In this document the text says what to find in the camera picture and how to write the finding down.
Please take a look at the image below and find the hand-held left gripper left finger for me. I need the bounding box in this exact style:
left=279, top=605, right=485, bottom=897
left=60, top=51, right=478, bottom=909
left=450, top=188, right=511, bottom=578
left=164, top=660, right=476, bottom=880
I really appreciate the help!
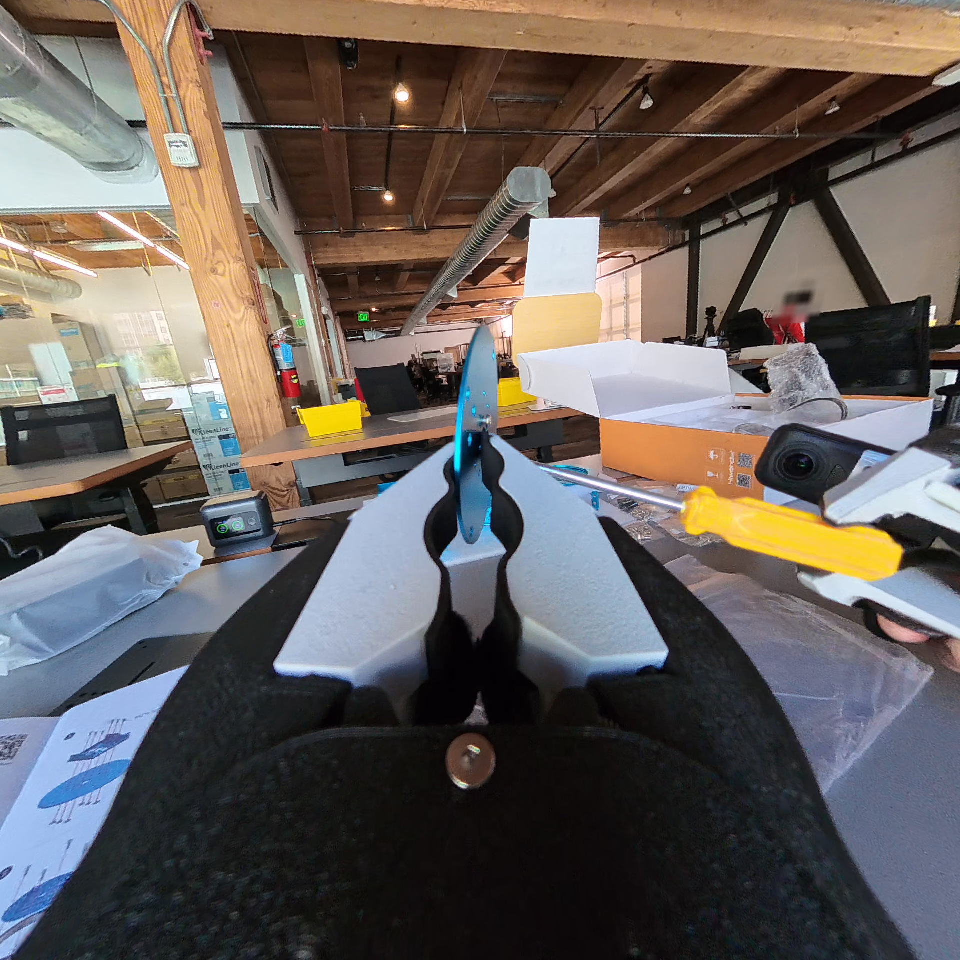
left=273, top=440, right=481, bottom=725

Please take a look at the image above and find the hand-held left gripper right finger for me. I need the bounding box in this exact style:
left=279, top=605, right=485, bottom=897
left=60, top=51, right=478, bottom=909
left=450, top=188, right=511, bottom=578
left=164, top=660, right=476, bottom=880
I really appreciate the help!
left=482, top=436, right=670, bottom=723

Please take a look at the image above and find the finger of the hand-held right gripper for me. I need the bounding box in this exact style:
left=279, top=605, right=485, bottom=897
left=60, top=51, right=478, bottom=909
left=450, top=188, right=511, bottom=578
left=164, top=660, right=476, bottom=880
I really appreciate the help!
left=796, top=566, right=960, bottom=641
left=822, top=447, right=960, bottom=528

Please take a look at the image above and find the yellow-handled screwdriver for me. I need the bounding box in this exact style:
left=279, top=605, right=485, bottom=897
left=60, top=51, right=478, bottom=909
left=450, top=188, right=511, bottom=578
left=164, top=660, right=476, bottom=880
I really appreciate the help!
left=536, top=462, right=906, bottom=583

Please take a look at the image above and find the blue round metal plate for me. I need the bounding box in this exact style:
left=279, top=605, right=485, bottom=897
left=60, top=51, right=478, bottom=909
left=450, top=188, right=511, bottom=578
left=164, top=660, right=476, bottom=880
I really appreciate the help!
left=453, top=324, right=501, bottom=546

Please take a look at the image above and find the wood-edged grey desk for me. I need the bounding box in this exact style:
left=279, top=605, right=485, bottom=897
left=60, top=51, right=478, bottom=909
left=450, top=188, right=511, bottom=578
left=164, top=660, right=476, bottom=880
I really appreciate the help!
left=238, top=405, right=588, bottom=511
left=0, top=441, right=195, bottom=535

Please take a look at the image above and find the person's right hand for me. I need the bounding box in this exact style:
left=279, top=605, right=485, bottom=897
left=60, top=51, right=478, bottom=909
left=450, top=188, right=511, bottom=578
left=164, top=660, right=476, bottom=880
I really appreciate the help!
left=872, top=615, right=960, bottom=673

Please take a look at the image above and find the bubble wrap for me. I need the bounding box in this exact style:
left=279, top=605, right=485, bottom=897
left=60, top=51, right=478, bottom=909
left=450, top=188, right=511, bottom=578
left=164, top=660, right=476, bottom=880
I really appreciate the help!
left=763, top=342, right=850, bottom=421

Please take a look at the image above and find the pile of small screw bags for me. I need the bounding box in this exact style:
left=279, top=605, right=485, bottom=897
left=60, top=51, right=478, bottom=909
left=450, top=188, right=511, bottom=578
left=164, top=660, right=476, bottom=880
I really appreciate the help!
left=596, top=472, right=725, bottom=550

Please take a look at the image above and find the grey portable power station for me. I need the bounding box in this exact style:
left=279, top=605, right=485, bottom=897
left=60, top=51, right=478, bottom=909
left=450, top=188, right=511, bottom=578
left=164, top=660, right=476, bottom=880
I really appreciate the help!
left=198, top=489, right=276, bottom=558

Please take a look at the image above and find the clear plastic bag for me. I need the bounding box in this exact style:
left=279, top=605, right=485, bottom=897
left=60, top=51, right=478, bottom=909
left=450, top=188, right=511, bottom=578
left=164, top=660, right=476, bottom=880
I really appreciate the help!
left=660, top=553, right=936, bottom=798

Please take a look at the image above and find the orange and white cardboard box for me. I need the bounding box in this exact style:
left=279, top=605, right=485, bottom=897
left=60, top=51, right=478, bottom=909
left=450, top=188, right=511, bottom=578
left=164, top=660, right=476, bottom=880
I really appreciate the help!
left=516, top=339, right=936, bottom=513

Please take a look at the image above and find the stack of printed cardboard boxes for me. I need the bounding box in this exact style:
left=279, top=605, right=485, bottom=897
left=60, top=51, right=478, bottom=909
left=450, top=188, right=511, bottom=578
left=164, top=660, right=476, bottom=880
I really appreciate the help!
left=187, top=381, right=246, bottom=502

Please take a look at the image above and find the black metal plate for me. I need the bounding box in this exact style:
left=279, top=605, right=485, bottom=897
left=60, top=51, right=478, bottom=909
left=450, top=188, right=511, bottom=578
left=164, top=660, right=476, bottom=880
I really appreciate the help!
left=51, top=632, right=220, bottom=715

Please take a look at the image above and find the red fire extinguisher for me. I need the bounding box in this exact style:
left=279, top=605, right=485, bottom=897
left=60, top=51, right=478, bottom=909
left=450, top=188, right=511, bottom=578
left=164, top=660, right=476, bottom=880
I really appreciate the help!
left=267, top=328, right=303, bottom=400

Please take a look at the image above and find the yellow rounded sign board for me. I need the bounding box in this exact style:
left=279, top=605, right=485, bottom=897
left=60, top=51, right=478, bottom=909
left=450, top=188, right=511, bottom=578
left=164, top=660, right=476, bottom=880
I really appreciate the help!
left=511, top=291, right=604, bottom=363

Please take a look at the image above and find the white plastic wrapped package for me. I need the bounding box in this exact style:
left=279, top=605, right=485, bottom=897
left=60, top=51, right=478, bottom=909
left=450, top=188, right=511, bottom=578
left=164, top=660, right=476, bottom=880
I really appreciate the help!
left=0, top=525, right=205, bottom=676

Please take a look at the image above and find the white card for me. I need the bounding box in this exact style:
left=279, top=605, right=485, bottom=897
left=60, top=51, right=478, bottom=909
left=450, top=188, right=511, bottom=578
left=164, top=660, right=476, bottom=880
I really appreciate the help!
left=522, top=216, right=602, bottom=300

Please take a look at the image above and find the grey finned ceiling tube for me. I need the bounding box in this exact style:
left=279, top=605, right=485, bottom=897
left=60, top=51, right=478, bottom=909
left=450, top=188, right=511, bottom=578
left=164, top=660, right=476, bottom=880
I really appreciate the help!
left=399, top=165, right=558, bottom=339

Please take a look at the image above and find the wooden pillar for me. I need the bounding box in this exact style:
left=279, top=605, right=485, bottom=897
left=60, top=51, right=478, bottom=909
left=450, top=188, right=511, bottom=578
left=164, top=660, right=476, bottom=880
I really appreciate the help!
left=112, top=0, right=301, bottom=511

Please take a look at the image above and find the assembly guide paper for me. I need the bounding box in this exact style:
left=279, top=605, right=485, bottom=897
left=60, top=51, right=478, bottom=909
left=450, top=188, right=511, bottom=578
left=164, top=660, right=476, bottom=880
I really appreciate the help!
left=0, top=666, right=190, bottom=957

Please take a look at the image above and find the silver spiral air duct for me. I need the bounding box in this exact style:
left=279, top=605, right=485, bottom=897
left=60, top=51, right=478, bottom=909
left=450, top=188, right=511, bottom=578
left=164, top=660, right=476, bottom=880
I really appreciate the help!
left=0, top=7, right=160, bottom=186

